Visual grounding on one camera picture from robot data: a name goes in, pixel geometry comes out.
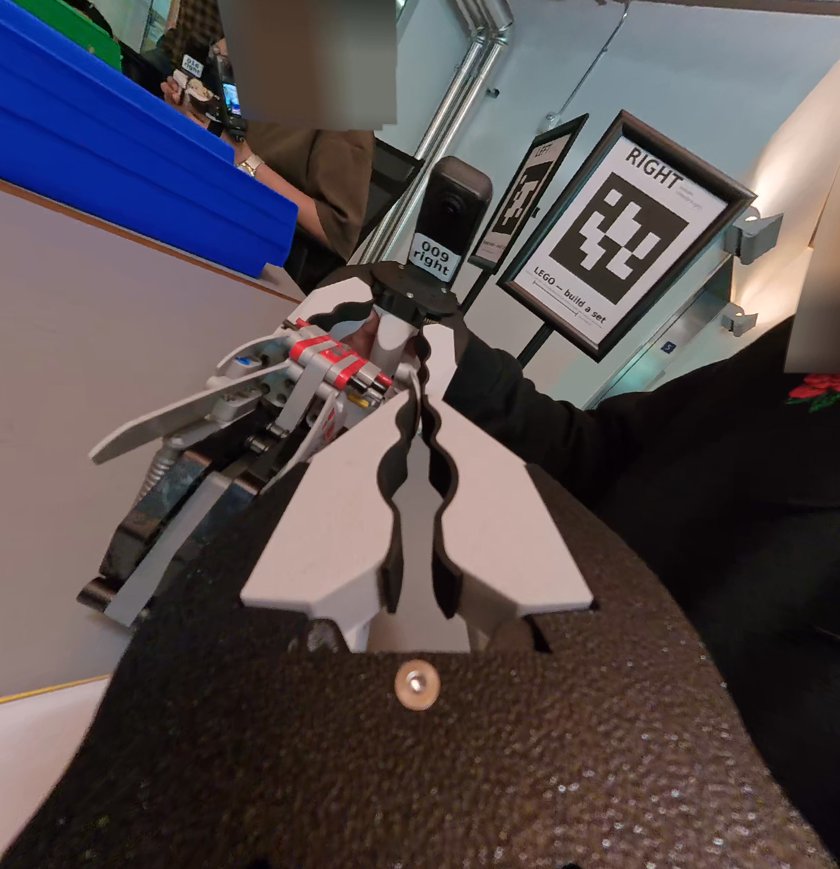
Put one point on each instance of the thin grey conduit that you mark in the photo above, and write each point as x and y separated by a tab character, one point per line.
596	61

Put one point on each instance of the black framed marker sign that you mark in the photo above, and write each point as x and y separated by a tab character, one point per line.
528	190
623	231

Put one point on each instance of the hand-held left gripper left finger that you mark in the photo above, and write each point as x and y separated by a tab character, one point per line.
325	536

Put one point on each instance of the green plastic bin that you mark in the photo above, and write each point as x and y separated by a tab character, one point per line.
60	20

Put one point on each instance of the grey wall bracket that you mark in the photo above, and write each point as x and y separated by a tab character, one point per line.
739	319
756	237

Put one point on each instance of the person's right hand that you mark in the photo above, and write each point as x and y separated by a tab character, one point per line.
360	339

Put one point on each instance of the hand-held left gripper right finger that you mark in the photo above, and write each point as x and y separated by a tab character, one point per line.
515	543

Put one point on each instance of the silver metal pipe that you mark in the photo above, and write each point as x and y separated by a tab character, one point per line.
478	95
454	88

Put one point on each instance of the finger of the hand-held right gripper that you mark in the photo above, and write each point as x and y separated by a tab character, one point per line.
442	360
338	299

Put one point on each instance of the person's right forearm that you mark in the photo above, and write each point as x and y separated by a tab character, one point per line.
528	414

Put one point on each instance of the blue plastic bin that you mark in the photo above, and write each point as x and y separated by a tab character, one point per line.
87	136

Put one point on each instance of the grey red brick truck model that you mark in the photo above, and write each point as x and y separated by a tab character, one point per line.
318	353

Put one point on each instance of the white sheet yellow edge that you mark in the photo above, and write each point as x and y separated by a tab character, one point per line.
26	781

